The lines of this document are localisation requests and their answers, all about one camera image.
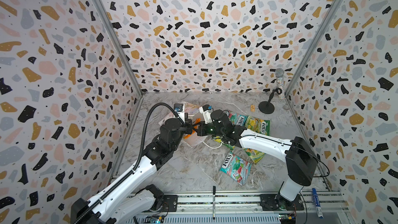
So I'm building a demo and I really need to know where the orange berry candy bag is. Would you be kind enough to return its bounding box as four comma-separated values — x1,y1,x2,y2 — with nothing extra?
183,118,201,139

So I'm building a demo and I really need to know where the black marker pen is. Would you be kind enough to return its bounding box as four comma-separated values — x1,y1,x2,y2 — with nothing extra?
212,186,216,220

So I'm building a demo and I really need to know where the silver glitter microphone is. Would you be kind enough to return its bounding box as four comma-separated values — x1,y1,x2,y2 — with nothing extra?
275,68,285,100

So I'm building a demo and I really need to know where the white cartoon paper bag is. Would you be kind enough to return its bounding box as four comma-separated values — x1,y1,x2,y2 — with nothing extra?
173,102,211,147

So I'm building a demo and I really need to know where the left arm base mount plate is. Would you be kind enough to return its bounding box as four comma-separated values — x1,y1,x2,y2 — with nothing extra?
152,195,178,213

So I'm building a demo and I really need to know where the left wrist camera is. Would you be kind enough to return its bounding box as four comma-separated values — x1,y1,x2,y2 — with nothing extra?
174,103,185,125

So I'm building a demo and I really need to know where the yellow mango candy bag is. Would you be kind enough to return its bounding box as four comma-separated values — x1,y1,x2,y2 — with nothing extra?
244,148,265,164

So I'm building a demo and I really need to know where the blue marker pen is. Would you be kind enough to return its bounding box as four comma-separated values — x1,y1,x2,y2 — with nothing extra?
312,188,324,219

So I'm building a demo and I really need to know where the black corrugated cable hose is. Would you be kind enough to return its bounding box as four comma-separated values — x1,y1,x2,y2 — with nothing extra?
70,102,181,224

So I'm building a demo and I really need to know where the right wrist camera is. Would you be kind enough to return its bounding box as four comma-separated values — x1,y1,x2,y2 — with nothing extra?
199,104,213,124

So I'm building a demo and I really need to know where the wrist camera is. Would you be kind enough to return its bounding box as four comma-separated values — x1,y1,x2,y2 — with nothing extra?
199,104,213,124
174,103,185,125

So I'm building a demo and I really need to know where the green yellow candy bag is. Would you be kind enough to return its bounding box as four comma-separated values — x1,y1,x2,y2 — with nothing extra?
245,116,271,135

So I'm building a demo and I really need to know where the black microphone stand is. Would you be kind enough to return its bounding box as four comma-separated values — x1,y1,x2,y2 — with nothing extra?
258,88,283,114

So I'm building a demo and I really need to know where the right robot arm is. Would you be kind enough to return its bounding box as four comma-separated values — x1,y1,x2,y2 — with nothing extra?
195,107,318,210

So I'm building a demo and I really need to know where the teal mint blossom candy bag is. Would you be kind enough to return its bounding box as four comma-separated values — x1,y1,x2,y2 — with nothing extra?
229,112,248,126

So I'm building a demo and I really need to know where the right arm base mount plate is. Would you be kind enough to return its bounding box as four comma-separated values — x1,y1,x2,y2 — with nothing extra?
260,194,304,211

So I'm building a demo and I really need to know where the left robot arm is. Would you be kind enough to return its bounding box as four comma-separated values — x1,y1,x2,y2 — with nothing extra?
70,118,193,224

